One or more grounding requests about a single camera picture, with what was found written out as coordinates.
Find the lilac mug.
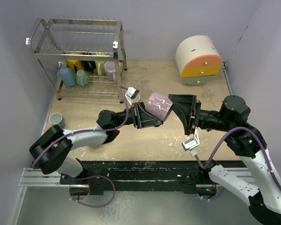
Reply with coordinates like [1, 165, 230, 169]
[104, 61, 117, 83]

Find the teal cup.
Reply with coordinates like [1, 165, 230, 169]
[76, 69, 90, 86]

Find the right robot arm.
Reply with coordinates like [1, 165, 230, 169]
[168, 94, 281, 225]

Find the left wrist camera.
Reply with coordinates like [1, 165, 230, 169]
[125, 87, 140, 105]

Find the aluminium frame rail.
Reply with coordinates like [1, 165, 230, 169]
[18, 167, 63, 188]

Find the black mug white interior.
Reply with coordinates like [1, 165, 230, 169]
[81, 60, 96, 73]

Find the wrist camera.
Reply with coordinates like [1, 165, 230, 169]
[182, 128, 200, 151]
[125, 87, 140, 105]

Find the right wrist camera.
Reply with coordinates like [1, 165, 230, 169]
[182, 128, 200, 151]

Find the yellow mug black handle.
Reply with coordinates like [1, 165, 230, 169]
[67, 60, 84, 74]

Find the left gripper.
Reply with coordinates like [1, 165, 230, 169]
[113, 102, 162, 128]

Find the lime green mug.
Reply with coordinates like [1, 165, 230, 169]
[95, 60, 106, 75]

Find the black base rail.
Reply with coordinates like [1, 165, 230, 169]
[60, 161, 219, 196]

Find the metal dish rack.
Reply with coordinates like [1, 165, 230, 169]
[25, 17, 127, 103]

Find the blue cup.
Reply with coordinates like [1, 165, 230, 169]
[59, 67, 76, 87]

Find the salmon pink mug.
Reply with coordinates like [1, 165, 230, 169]
[131, 95, 141, 103]

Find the purple mug black handle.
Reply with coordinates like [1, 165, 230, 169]
[145, 92, 173, 122]

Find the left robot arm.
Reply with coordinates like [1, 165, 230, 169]
[29, 102, 163, 184]

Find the round drawer box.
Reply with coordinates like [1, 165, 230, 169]
[175, 35, 222, 85]

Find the small grey cup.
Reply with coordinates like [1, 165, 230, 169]
[49, 112, 65, 129]

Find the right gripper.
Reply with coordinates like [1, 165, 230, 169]
[169, 93, 233, 135]

